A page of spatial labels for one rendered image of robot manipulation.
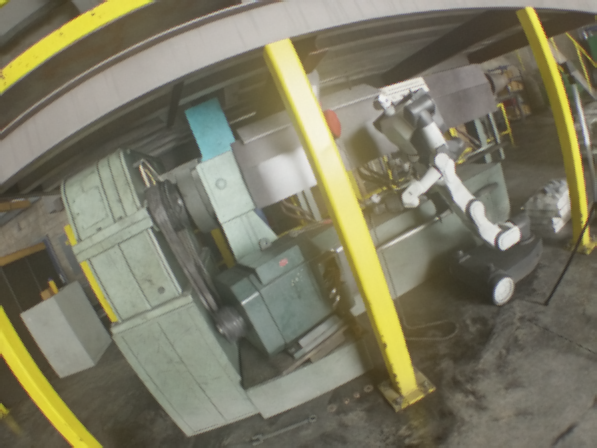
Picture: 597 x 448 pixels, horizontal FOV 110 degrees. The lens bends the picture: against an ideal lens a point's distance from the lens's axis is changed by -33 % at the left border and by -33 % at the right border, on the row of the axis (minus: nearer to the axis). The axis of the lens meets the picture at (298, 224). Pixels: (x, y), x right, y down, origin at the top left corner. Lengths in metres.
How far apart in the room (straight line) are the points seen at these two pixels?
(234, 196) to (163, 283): 0.77
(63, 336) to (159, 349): 2.74
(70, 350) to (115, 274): 2.82
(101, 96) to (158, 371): 1.41
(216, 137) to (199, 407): 1.70
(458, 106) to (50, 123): 2.73
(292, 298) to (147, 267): 0.76
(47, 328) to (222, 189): 3.22
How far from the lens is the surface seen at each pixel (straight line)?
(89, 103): 1.30
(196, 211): 1.98
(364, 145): 2.23
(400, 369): 1.55
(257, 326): 1.47
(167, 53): 1.26
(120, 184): 1.68
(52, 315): 4.34
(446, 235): 2.59
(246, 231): 2.10
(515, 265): 2.16
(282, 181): 2.05
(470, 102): 2.89
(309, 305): 1.57
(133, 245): 1.66
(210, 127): 2.11
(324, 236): 1.63
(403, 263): 2.40
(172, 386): 1.91
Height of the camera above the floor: 1.26
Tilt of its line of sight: 12 degrees down
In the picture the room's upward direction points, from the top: 23 degrees counter-clockwise
